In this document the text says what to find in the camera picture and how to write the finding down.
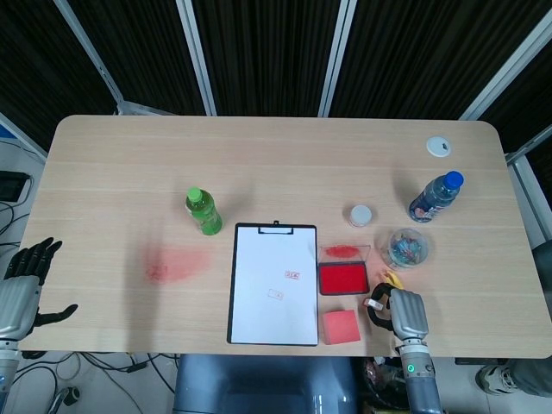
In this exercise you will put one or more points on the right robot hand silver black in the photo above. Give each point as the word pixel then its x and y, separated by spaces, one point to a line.
pixel 407 315

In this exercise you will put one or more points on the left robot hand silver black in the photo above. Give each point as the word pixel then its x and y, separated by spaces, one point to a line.
pixel 17 297

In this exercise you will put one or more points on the small stamp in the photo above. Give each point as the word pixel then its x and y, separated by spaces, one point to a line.
pixel 374 303

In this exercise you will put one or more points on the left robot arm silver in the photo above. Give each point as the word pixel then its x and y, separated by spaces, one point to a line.
pixel 6 362

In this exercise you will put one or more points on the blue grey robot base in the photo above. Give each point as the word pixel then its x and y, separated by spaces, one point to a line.
pixel 259 384

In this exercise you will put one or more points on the red ink pad clear lid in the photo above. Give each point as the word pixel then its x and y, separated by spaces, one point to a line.
pixel 343 279

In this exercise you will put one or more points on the yellow rubber chicken toy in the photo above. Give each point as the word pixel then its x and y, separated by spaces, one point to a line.
pixel 393 278

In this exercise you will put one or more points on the clear cup of paper clips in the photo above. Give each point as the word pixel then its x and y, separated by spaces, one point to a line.
pixel 405 250

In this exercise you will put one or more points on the red foam block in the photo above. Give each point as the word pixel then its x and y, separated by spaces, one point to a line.
pixel 341 328

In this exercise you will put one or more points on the black trash bin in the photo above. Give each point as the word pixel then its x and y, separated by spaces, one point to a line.
pixel 381 384

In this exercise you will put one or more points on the grey sneaker shoe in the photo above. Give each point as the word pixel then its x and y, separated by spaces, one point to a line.
pixel 496 378

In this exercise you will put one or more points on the black caster wheel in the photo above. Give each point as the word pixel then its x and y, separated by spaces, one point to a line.
pixel 71 394

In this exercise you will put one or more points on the small jar grey lid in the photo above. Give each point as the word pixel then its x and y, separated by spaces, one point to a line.
pixel 360 214

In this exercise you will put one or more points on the black screen device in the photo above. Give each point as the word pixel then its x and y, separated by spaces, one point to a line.
pixel 10 185

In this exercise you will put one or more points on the blue drink bottle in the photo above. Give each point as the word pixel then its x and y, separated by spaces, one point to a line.
pixel 433 198

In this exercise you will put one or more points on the white paper sheet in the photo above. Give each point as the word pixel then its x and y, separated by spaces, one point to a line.
pixel 259 302

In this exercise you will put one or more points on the black clipboard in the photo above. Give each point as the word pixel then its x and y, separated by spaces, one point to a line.
pixel 230 302

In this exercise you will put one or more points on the green drink bottle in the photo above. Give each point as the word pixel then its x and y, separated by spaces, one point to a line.
pixel 205 213

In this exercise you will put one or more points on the white partition frame post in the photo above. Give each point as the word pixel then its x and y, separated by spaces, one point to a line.
pixel 198 56
pixel 90 60
pixel 336 56
pixel 504 73

